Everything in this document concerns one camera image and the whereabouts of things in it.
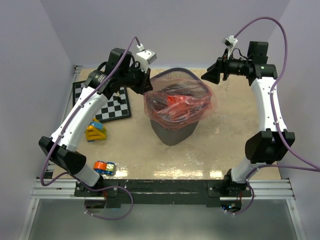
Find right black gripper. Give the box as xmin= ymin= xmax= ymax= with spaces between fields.
xmin=201 ymin=48 xmax=252 ymax=85

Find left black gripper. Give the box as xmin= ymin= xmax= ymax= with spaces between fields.
xmin=120 ymin=63 xmax=154 ymax=95

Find red plastic trash bag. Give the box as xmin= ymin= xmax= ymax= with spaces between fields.
xmin=144 ymin=78 xmax=217 ymax=131

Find grey mesh trash bin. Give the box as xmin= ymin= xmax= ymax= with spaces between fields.
xmin=150 ymin=67 xmax=200 ymax=146

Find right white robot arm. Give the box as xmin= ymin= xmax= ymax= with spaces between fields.
xmin=201 ymin=37 xmax=295 ymax=197

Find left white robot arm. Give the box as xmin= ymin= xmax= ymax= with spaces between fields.
xmin=38 ymin=45 xmax=157 ymax=196

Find black white chessboard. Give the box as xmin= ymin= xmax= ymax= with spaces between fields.
xmin=72 ymin=81 xmax=132 ymax=123

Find yellow blue toy blocks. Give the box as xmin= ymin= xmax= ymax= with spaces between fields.
xmin=85 ymin=118 xmax=107 ymax=142

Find orange tape roll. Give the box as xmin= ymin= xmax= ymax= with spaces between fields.
xmin=93 ymin=161 xmax=107 ymax=174

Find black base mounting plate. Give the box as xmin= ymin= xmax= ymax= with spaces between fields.
xmin=74 ymin=179 xmax=252 ymax=208

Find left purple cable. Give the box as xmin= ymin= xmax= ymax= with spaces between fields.
xmin=39 ymin=35 xmax=134 ymax=221

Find purple cable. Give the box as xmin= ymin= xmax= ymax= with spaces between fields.
xmin=39 ymin=35 xmax=134 ymax=221
xmin=224 ymin=16 xmax=320 ymax=216

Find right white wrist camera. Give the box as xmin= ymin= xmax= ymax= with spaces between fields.
xmin=222 ymin=35 xmax=238 ymax=61

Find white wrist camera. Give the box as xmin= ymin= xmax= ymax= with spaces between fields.
xmin=135 ymin=43 xmax=157 ymax=73
xmin=222 ymin=35 xmax=238 ymax=61

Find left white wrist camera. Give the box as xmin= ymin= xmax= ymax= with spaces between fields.
xmin=135 ymin=43 xmax=157 ymax=73

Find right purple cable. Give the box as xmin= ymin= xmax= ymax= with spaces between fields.
xmin=224 ymin=16 xmax=320 ymax=216

